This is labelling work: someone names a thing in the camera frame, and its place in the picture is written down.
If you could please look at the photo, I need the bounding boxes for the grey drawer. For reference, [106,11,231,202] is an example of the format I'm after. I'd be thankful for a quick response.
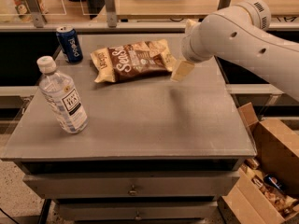
[56,202,218,221]
[23,171,239,199]

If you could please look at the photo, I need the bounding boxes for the snack packs in box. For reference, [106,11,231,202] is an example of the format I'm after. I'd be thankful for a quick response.
[245,158,298,217]

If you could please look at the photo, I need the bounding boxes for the wooden background desk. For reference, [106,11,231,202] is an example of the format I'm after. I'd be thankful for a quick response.
[115,0,299,20]

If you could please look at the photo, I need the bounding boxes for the lower grey drawer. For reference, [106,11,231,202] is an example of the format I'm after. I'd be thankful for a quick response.
[56,202,218,221]

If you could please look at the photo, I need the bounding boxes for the orange snack bag background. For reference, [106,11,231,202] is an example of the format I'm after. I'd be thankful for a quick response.
[5,0,48,17]

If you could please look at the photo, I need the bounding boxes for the middle metal bracket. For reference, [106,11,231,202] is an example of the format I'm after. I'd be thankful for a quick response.
[105,0,118,28]

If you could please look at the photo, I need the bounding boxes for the open cardboard box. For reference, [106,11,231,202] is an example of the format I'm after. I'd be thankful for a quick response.
[219,103,299,224]

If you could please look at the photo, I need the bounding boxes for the blue pepsi can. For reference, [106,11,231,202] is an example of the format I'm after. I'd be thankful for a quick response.
[56,25,83,63]

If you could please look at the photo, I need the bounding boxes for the clear plastic water bottle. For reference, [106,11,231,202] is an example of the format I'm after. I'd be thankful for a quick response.
[36,56,88,133]

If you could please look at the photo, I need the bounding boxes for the pepsi can in box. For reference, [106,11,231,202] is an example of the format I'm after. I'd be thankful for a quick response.
[263,175,284,191]

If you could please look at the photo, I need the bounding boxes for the upper grey drawer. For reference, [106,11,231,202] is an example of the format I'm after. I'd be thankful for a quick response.
[23,171,239,199]

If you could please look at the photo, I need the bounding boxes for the brown chip bag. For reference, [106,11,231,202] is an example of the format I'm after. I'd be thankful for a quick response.
[91,39,177,83]

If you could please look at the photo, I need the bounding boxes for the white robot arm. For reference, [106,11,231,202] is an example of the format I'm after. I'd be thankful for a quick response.
[181,0,299,100]

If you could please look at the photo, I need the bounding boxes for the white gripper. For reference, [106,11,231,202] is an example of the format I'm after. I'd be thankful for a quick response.
[170,19,213,81]

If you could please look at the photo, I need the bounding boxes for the left metal bracket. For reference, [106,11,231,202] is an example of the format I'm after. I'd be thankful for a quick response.
[26,0,46,28]

